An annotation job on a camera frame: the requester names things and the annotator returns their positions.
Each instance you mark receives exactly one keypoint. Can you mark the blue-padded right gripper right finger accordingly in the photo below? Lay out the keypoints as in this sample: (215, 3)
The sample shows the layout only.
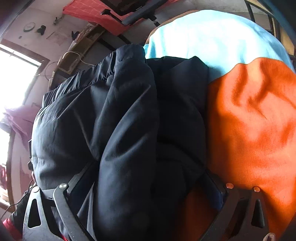
(216, 191)

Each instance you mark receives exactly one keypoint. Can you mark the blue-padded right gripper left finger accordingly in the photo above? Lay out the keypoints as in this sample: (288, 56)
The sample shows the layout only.
(80, 185)

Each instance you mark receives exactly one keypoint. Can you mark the dark navy puffer jacket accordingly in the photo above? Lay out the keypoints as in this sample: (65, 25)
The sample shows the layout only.
(143, 122)

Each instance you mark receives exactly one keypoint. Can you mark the pink curtain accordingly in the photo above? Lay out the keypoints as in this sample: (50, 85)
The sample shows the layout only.
(21, 120)

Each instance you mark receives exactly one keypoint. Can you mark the multicolour striped bed blanket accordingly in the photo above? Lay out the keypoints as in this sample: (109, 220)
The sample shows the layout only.
(251, 103)

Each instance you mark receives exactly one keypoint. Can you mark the wooden desk with shelves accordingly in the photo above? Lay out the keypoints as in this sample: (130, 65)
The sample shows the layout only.
(78, 49)

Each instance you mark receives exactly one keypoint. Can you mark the wooden chair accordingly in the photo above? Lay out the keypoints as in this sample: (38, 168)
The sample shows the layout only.
(274, 27)

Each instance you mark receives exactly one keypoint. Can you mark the black office chair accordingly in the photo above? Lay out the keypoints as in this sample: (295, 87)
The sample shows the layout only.
(128, 12)

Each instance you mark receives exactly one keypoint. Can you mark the window with brown frame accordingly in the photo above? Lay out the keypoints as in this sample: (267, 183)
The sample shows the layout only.
(20, 69)

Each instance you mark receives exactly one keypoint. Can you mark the round wall clock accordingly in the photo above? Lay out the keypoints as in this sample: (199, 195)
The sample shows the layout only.
(29, 27)

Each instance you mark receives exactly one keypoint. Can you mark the red checked wall cloth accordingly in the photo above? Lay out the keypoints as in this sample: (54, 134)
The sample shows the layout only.
(90, 11)

